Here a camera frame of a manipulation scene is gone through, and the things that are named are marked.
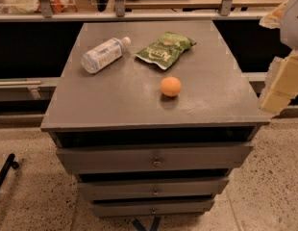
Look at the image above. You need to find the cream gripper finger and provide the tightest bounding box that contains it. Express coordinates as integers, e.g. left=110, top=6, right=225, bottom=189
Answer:
left=259, top=2, right=287, bottom=29
left=260, top=52, right=298, bottom=115

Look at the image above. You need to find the orange fruit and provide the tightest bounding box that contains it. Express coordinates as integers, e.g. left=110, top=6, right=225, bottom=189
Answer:
left=161, top=77, right=182, bottom=97

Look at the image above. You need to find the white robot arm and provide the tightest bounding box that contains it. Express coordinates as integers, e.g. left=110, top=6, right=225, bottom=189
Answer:
left=260, top=0, right=298, bottom=115

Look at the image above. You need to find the clear blue plastic bottle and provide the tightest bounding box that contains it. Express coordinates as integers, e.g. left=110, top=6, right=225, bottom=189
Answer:
left=81, top=37, right=131, bottom=74

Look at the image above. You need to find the green chip bag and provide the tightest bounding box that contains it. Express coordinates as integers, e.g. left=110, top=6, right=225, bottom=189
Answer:
left=136, top=32, right=196, bottom=70

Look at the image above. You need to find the grey drawer cabinet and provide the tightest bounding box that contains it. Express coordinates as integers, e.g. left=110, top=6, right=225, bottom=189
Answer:
left=41, top=21, right=269, bottom=207

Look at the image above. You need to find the bottom grey drawer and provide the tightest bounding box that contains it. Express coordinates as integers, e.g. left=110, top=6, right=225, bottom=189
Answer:
left=91, top=198, right=214, bottom=218

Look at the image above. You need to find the grey drawer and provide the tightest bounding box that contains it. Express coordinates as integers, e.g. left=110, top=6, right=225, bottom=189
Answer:
left=57, top=142, right=253, bottom=174
left=91, top=198, right=214, bottom=218
left=78, top=177, right=229, bottom=200

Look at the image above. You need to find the top grey drawer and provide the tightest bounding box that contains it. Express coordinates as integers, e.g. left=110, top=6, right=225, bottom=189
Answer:
left=57, top=142, right=253, bottom=174

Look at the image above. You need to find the middle grey drawer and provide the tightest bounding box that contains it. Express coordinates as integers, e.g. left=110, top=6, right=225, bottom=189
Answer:
left=78, top=177, right=229, bottom=200

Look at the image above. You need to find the black bar on floor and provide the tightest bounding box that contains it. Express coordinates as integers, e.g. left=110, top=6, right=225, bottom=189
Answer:
left=0, top=153, right=19, bottom=189

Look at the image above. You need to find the metal shelf rail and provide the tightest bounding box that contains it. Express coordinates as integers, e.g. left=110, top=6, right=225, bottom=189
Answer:
left=0, top=10, right=267, bottom=22

